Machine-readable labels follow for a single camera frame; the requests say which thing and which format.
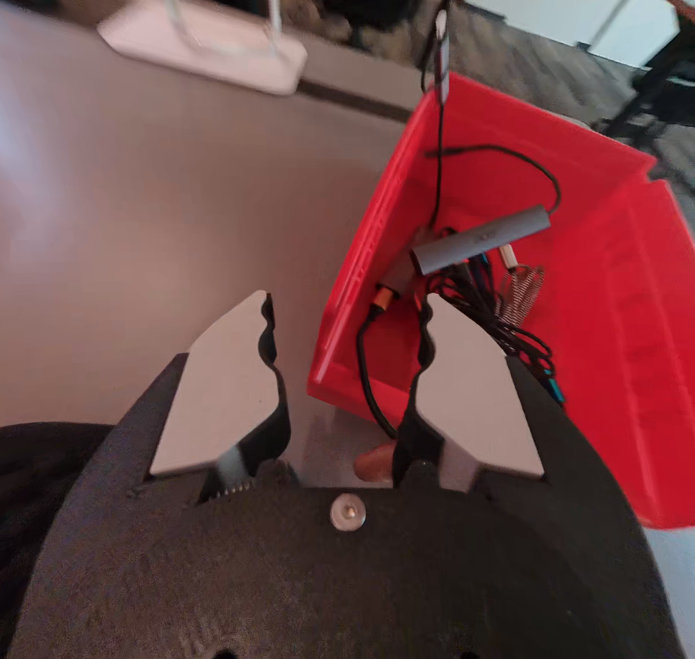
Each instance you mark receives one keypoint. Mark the person's right hand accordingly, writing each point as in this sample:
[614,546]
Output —
[374,462]

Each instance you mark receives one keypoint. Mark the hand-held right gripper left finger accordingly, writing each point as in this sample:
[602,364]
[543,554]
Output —
[222,382]

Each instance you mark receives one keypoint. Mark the grey usb hub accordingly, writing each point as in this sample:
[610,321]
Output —
[478,241]

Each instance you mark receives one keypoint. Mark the red plastic bin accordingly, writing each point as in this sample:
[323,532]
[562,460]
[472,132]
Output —
[597,289]

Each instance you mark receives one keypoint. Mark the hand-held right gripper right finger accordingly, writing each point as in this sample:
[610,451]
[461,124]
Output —
[472,393]

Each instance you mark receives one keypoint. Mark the white panel stand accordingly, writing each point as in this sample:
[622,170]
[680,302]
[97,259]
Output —
[217,45]

